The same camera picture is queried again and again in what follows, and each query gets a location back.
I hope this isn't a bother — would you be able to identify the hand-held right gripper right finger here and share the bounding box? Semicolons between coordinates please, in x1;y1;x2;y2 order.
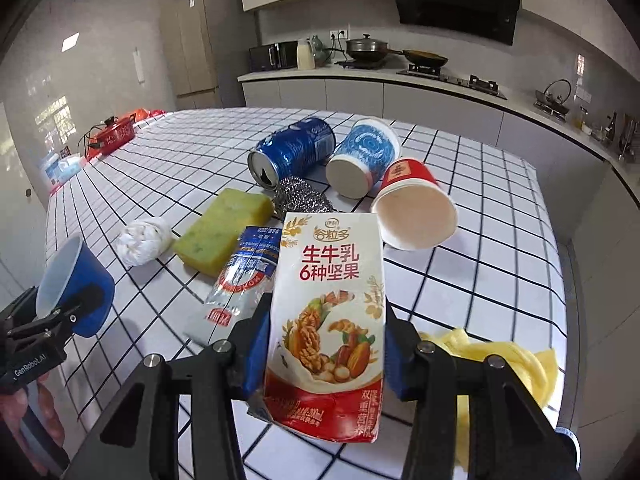
385;304;582;480

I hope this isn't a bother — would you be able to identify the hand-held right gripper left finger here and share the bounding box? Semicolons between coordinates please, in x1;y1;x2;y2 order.
65;302;275;480

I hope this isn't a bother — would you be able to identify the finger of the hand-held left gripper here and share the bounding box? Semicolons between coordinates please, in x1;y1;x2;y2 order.
0;286;41;334
7;284;103;357

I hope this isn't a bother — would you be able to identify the blue plastic cup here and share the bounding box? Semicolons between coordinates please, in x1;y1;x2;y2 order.
36;234;115;339

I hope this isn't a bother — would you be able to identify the nut print milk carton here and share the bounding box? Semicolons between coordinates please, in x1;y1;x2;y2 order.
249;212;389;444

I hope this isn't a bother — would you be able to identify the yellow cloth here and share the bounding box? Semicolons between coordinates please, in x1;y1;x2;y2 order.
419;326;562;478

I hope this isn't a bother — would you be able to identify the yellow green sponge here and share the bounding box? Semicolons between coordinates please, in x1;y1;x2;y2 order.
172;188;275;277

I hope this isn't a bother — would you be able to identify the red paper cup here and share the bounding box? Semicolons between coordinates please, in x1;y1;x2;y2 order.
370;157;459;252

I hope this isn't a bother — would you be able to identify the steel wool scrubber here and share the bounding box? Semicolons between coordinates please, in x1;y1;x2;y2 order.
271;176;337;222

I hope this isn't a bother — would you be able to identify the person's left hand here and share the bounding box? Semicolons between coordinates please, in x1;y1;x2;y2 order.
0;382;67;457

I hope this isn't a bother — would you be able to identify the clear plastic packet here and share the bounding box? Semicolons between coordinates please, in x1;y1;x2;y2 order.
184;226;281;347

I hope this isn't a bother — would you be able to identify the grey door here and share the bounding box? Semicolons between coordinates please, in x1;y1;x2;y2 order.
0;102;52;281

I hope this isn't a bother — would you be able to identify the white tiled kitchen island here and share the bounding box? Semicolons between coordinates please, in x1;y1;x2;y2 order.
45;107;569;480

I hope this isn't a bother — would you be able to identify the crumpled white tissue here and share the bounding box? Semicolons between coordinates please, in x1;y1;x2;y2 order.
116;216;172;267

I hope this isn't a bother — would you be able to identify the blue white tissue pack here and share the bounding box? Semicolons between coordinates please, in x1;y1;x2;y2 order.
45;154;84;187

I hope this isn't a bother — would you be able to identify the blue soda can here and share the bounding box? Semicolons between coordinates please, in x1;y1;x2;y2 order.
247;117;336;192

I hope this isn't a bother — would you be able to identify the orange plastic bag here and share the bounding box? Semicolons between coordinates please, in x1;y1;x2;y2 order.
122;108;167;124

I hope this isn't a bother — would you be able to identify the blue patterned paper cup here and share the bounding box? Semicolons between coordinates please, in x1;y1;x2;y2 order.
325;118;402;200

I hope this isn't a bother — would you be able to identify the black gas stove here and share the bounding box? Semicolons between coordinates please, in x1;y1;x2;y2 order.
397;65;508;100

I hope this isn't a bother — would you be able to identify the beige refrigerator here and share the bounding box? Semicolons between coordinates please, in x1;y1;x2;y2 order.
159;0;222;110

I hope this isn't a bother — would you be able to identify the black microwave oven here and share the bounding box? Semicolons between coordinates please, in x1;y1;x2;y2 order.
248;40;299;72

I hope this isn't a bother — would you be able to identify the white jug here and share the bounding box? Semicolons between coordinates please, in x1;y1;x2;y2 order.
296;40;316;71

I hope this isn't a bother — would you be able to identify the metal kettle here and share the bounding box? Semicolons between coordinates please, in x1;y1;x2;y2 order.
534;78;572;122

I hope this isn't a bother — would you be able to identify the black frying pan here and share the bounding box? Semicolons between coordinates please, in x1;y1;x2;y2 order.
402;48;450;67

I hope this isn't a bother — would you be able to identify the grey green teapot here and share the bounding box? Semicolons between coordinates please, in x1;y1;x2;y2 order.
310;34;329;67

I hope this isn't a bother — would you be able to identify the wok with glass lid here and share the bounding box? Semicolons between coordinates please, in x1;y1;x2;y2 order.
345;34;404;64

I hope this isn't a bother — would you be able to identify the black range hood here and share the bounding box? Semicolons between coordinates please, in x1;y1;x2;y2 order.
383;0;521;46

